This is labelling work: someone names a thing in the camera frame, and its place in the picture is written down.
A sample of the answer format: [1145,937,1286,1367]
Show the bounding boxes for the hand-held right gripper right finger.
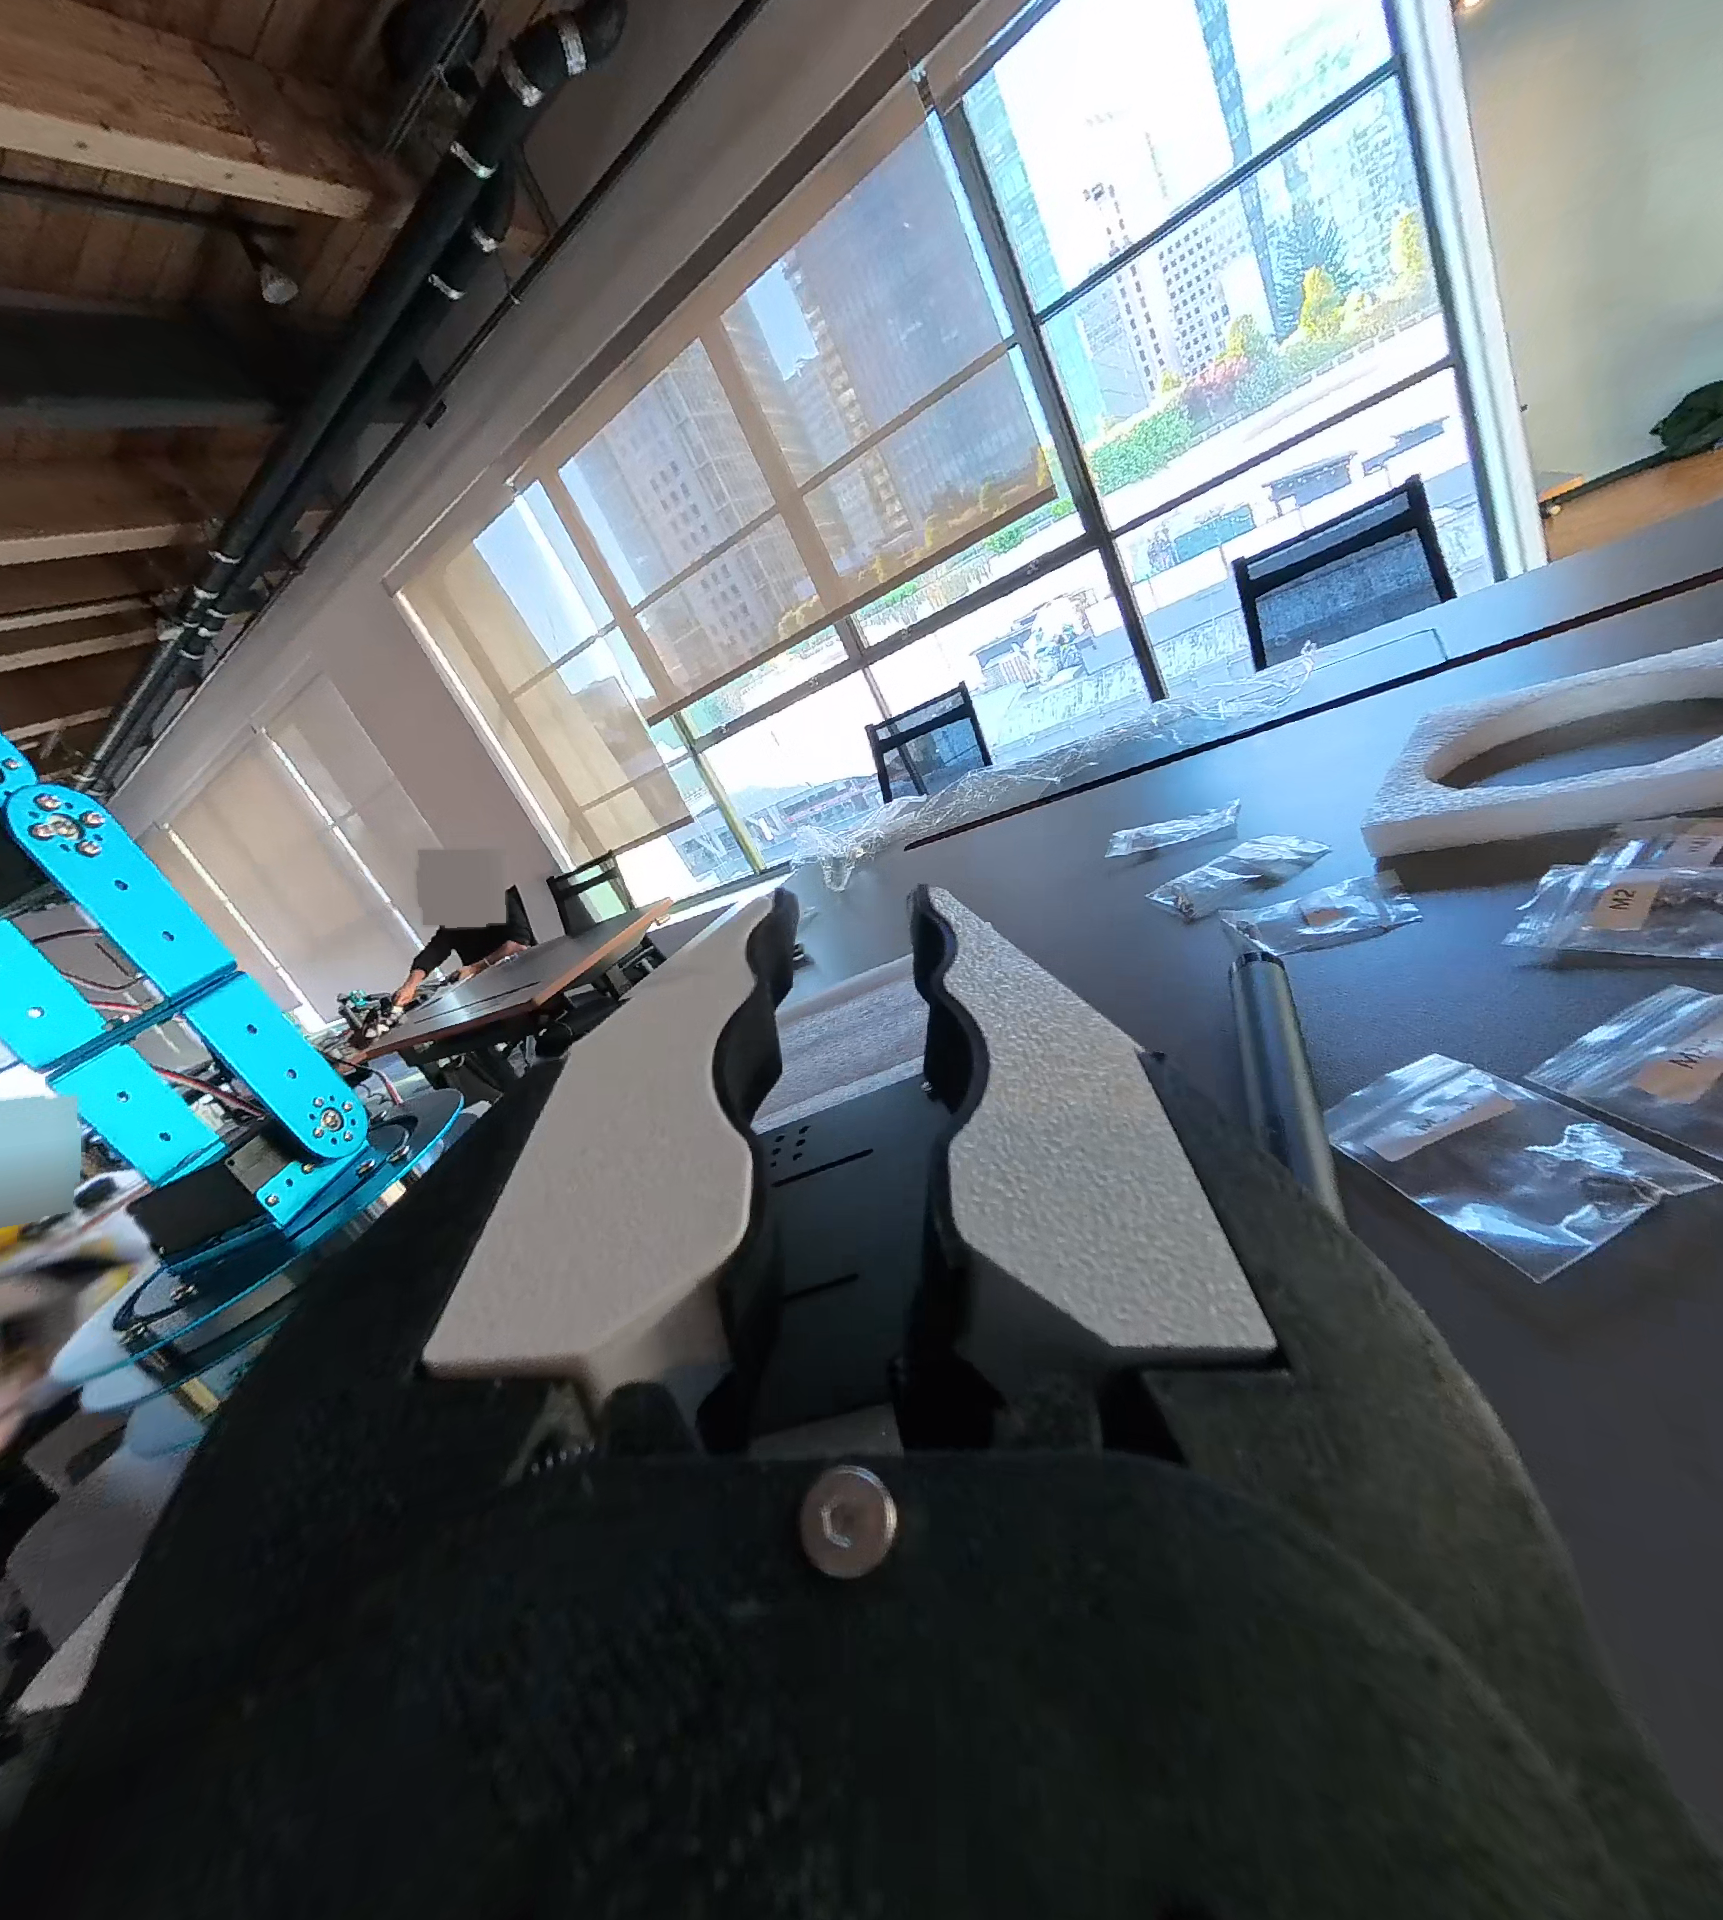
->
[885,882,1282,1454]

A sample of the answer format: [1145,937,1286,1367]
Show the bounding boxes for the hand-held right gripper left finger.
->
[419,884,803,1454]

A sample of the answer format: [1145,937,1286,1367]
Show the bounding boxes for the black round base plate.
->
[747,1073,937,1458]

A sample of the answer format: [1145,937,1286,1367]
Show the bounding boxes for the blue toy robot arm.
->
[0,584,465,1413]

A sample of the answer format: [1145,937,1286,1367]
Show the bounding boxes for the dark desk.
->
[651,465,1723,1920]

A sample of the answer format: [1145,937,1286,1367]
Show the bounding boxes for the black slim tool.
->
[1220,914,1344,1225]

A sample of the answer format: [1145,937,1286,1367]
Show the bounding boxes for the long dark meeting table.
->
[351,896,675,1068]

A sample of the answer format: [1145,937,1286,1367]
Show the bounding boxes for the white foam sheet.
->
[777,960,925,1128]

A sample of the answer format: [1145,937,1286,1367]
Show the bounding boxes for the scattered small clear screw bags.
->
[1107,803,1723,1284]

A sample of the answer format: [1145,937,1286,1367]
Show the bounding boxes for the long crumpled clear plastic wrap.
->
[793,636,1318,895]

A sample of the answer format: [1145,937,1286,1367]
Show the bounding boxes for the beige roller blind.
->
[561,120,1065,723]
[163,675,443,1009]
[395,486,689,865]

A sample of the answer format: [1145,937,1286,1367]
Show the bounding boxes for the black mesh office chair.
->
[865,683,989,805]
[1232,476,1456,672]

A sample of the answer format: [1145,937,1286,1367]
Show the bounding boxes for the black ceiling pipe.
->
[81,0,637,790]

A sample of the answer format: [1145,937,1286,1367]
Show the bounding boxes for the tall white cabinet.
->
[1452,0,1723,564]

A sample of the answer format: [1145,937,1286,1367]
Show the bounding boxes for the white square foam frame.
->
[1362,619,1723,861]

